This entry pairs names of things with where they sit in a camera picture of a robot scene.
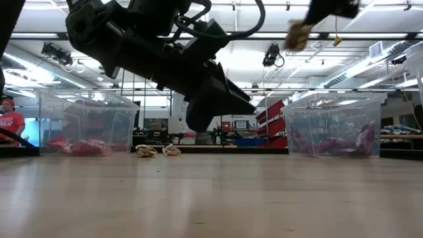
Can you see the black frame bar with lights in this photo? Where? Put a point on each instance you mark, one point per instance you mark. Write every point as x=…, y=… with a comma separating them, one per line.
x=324, y=35

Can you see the purple Skittles candy pack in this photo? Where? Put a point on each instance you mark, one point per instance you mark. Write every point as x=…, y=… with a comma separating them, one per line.
x=367, y=139
x=333, y=145
x=297, y=139

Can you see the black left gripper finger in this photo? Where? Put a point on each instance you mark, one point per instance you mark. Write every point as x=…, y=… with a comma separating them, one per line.
x=228, y=107
x=231, y=87

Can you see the person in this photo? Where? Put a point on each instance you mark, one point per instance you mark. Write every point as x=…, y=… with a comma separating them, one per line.
x=11, y=122

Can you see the black ceiling camera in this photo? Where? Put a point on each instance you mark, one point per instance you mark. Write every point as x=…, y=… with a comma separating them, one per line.
x=56, y=54
x=271, y=54

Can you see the red shelf rack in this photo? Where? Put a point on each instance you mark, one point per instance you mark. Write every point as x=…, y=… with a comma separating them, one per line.
x=272, y=125

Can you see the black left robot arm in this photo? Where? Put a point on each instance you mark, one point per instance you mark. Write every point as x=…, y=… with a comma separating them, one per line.
x=115, y=39

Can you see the blue storage bin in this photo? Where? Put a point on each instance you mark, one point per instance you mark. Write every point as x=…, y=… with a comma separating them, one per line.
x=251, y=142

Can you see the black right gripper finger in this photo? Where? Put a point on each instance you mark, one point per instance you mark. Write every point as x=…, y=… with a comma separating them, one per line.
x=320, y=10

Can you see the small clear plastic bin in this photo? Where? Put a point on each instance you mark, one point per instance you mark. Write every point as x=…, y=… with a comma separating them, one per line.
x=89, y=109
x=333, y=109

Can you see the gold chocolate candy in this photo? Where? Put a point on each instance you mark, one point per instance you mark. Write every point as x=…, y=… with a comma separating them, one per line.
x=146, y=151
x=172, y=150
x=297, y=34

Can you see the white cylindrical machine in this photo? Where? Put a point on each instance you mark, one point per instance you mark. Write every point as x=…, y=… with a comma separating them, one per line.
x=176, y=112

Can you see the red Skittles candy pack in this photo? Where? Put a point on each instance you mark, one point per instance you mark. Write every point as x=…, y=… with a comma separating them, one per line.
x=89, y=148
x=57, y=143

